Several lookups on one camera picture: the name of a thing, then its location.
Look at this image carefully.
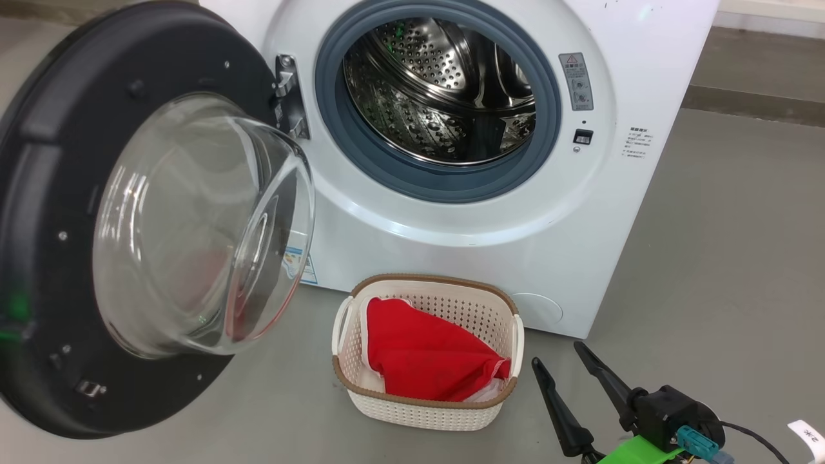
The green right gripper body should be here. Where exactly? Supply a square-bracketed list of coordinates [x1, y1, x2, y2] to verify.
[580, 435, 685, 464]

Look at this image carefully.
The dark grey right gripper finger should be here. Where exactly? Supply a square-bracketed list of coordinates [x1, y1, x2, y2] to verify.
[531, 357, 597, 458]
[574, 341, 636, 432]

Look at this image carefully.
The red garment white trim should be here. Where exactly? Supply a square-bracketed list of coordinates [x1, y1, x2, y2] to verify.
[359, 296, 512, 403]

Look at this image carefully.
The black washing machine door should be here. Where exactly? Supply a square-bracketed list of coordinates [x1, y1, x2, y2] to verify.
[0, 0, 316, 440]

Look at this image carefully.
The cream perforated laundry basket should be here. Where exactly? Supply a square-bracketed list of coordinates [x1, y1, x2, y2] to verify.
[331, 274, 525, 432]

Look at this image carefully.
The white washing machine body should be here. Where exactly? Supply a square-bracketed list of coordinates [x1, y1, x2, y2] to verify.
[199, 0, 721, 340]

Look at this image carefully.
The grey rubber door seal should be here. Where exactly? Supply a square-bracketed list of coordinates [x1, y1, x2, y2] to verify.
[314, 0, 563, 204]

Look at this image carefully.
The metal door hinge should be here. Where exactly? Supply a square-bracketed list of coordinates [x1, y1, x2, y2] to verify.
[274, 54, 311, 141]

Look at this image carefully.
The round white filter cover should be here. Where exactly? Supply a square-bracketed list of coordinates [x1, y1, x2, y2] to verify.
[512, 293, 563, 331]

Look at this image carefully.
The printed text label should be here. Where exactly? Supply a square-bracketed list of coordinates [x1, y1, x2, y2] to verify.
[622, 126, 656, 160]

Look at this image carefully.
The blue energy label sticker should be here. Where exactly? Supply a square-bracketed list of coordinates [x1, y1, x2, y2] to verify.
[282, 245, 319, 285]

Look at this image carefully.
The grey warning sticker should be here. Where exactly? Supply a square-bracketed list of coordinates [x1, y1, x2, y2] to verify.
[558, 52, 594, 112]

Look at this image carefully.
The teal right cable connector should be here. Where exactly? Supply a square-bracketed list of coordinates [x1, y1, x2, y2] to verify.
[675, 425, 735, 464]

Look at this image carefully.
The white cable tag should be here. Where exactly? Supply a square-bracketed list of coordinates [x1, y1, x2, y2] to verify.
[788, 420, 825, 456]

